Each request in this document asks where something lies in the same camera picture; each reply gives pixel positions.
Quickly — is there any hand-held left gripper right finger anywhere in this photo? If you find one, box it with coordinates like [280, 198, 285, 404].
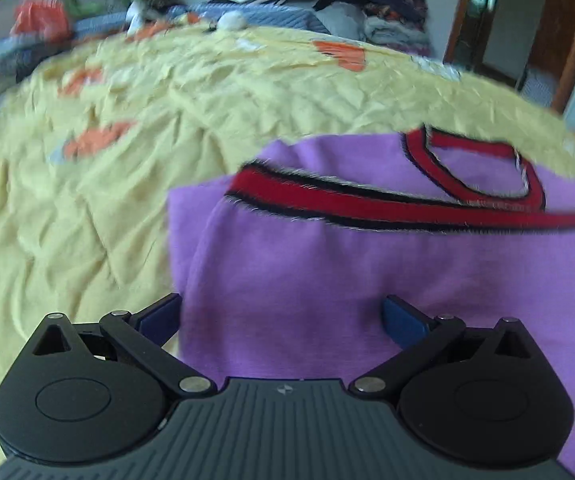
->
[350, 296, 543, 402]

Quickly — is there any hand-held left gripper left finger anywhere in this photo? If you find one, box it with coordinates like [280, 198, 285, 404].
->
[32, 293, 217, 401]

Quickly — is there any purple sweater with red collar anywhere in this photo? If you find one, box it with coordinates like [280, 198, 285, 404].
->
[166, 125, 575, 480]

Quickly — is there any pile of clothes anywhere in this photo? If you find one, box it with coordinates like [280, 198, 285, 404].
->
[228, 0, 431, 53]

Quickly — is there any yellow carrot-print bedspread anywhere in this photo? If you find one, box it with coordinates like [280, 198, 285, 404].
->
[0, 24, 575, 480]

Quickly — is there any white basket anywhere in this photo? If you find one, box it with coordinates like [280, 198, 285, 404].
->
[520, 67, 561, 107]

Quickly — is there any orange plastic bag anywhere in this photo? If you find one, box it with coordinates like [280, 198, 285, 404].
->
[12, 0, 71, 43]

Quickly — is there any blue quilt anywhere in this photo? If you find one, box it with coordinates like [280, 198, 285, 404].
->
[168, 2, 328, 35]

